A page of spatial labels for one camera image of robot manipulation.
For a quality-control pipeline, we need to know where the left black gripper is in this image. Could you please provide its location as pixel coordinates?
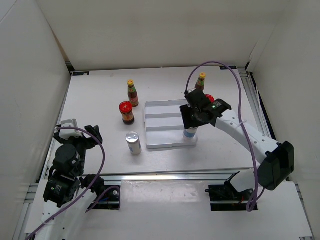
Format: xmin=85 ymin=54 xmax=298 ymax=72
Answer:
xmin=54 ymin=124 xmax=102 ymax=175

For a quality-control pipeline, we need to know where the white silver-cap shaker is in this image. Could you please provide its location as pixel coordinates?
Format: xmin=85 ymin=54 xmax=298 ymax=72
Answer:
xmin=183 ymin=127 xmax=198 ymax=142
xmin=125 ymin=131 xmax=142 ymax=155

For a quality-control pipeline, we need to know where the red-lid sauce jar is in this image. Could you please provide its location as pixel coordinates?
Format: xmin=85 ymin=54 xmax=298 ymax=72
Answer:
xmin=205 ymin=94 xmax=215 ymax=103
xmin=119 ymin=101 xmax=135 ymax=125

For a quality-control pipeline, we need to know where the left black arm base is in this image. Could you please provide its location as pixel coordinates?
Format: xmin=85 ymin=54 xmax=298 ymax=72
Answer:
xmin=87 ymin=181 xmax=121 ymax=212

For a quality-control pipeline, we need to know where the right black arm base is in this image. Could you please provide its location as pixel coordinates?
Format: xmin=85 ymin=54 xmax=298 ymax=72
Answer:
xmin=205 ymin=169 xmax=258 ymax=212

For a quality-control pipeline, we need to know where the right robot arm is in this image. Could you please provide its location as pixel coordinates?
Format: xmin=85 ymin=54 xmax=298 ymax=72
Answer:
xmin=180 ymin=89 xmax=295 ymax=200

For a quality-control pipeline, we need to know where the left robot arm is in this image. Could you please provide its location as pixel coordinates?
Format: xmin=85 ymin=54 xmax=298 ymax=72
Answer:
xmin=27 ymin=121 xmax=106 ymax=240

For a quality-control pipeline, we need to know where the white divided organizer tray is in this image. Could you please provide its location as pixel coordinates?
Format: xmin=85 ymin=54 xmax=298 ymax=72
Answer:
xmin=144 ymin=99 xmax=198 ymax=149

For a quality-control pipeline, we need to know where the right tall sauce bottle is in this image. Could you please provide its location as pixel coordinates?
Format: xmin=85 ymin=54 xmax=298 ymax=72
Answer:
xmin=194 ymin=72 xmax=206 ymax=91

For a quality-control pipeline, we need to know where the tall sauce bottle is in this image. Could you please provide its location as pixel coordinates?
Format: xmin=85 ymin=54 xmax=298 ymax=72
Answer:
xmin=194 ymin=72 xmax=206 ymax=91
xmin=127 ymin=79 xmax=139 ymax=107

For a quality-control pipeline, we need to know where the left tall sauce bottle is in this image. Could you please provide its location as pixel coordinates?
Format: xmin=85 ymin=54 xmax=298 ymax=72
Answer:
xmin=127 ymin=79 xmax=139 ymax=107

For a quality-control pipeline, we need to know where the right black corner label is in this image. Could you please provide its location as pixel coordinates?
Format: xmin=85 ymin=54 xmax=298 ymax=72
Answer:
xmin=219 ymin=65 xmax=237 ymax=70

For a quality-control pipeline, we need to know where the black corner label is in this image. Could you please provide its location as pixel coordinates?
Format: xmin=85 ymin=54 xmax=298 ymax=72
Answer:
xmin=219 ymin=65 xmax=237 ymax=70
xmin=72 ymin=71 xmax=90 ymax=76

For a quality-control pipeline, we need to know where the left black corner label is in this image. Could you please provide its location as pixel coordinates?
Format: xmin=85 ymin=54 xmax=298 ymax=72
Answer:
xmin=72 ymin=71 xmax=90 ymax=76

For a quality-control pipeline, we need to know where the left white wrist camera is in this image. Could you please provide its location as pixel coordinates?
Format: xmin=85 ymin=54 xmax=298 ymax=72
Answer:
xmin=56 ymin=118 xmax=83 ymax=140

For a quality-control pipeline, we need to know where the aluminium frame rail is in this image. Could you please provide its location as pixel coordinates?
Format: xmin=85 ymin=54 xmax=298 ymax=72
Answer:
xmin=27 ymin=168 xmax=271 ymax=186

